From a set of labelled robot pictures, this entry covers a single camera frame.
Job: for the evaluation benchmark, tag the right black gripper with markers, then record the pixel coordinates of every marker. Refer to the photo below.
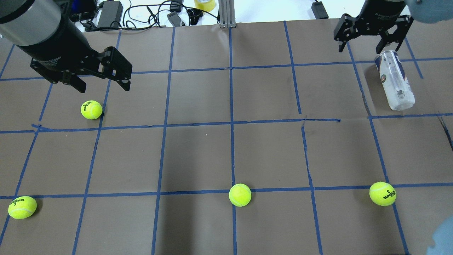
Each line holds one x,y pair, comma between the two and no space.
381,17

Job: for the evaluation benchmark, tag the black power adapter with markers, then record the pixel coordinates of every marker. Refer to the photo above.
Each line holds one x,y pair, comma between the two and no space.
110,14

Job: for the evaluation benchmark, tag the small black power brick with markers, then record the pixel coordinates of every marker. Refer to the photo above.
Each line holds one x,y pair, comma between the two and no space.
319,10

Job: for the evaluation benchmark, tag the clear tennis ball can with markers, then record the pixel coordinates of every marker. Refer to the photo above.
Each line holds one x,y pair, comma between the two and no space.
394,81

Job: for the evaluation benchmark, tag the tennis ball near left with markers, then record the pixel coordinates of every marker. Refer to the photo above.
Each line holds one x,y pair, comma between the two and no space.
91,110

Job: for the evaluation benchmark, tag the yellow tape roll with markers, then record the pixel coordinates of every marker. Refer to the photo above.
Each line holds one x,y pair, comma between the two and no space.
206,5

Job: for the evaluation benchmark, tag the aluminium frame post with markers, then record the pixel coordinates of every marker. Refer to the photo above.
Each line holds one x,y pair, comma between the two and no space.
226,14

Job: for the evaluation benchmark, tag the tennis ball right side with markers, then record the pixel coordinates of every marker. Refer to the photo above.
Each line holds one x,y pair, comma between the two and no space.
382,193

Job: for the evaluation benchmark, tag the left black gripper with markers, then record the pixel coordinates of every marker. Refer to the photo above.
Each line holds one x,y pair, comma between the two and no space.
58,46

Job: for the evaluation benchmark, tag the tennis ball base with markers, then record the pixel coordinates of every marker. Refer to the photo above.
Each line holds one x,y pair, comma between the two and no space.
22,207

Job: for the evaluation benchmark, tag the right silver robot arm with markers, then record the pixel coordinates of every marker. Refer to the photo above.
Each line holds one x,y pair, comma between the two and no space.
425,11

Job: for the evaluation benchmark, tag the tennis ball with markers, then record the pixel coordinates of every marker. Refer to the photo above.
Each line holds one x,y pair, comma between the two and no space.
240,195
382,193
91,110

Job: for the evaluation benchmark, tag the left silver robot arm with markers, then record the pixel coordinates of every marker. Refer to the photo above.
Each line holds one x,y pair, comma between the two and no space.
12,11

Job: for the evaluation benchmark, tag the tennis ball centre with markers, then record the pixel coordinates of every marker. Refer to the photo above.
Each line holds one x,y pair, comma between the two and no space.
240,195

